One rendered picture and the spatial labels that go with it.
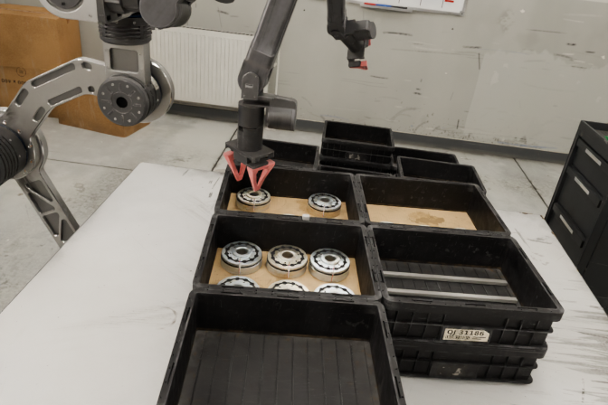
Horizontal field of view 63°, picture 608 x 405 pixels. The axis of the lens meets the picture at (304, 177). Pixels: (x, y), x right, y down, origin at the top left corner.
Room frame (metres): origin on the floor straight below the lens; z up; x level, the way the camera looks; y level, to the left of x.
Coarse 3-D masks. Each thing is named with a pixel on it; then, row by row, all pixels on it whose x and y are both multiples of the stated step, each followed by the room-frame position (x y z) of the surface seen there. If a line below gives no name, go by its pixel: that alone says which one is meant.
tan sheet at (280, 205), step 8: (232, 200) 1.33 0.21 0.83; (272, 200) 1.36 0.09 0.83; (280, 200) 1.37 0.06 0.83; (288, 200) 1.37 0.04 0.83; (296, 200) 1.38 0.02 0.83; (304, 200) 1.39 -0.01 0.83; (232, 208) 1.29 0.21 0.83; (272, 208) 1.31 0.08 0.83; (280, 208) 1.32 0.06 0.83; (288, 208) 1.32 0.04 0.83; (296, 208) 1.33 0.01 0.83; (304, 208) 1.33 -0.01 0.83; (344, 208) 1.36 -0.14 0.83; (312, 216) 1.29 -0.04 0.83; (344, 216) 1.31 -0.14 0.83
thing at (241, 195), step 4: (244, 188) 1.36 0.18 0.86; (248, 188) 1.36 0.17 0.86; (252, 188) 1.37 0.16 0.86; (260, 188) 1.37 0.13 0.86; (240, 192) 1.33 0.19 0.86; (244, 192) 1.34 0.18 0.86; (264, 192) 1.35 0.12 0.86; (240, 196) 1.31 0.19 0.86; (244, 196) 1.31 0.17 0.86; (264, 196) 1.32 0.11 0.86; (268, 196) 1.33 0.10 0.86; (240, 200) 1.29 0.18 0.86; (244, 200) 1.29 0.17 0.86; (248, 200) 1.29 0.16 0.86; (252, 200) 1.29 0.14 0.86; (256, 200) 1.30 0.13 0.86; (260, 200) 1.30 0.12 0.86; (264, 200) 1.31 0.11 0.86; (268, 200) 1.31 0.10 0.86; (252, 204) 1.27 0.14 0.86; (256, 204) 1.28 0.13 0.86
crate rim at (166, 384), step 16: (208, 288) 0.80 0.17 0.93; (192, 304) 0.75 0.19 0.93; (336, 304) 0.80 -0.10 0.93; (352, 304) 0.80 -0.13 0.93; (368, 304) 0.80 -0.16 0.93; (384, 320) 0.76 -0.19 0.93; (176, 336) 0.66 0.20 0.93; (384, 336) 0.72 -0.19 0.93; (176, 352) 0.62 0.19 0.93; (400, 384) 0.61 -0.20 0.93; (160, 400) 0.52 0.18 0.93; (400, 400) 0.57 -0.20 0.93
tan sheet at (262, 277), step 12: (216, 252) 1.06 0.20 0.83; (264, 252) 1.08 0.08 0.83; (216, 264) 1.01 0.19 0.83; (264, 264) 1.03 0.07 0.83; (216, 276) 0.96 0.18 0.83; (228, 276) 0.97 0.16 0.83; (252, 276) 0.98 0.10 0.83; (264, 276) 0.98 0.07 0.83; (300, 276) 1.00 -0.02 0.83; (312, 276) 1.00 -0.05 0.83; (348, 276) 1.02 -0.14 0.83; (312, 288) 0.96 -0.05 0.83
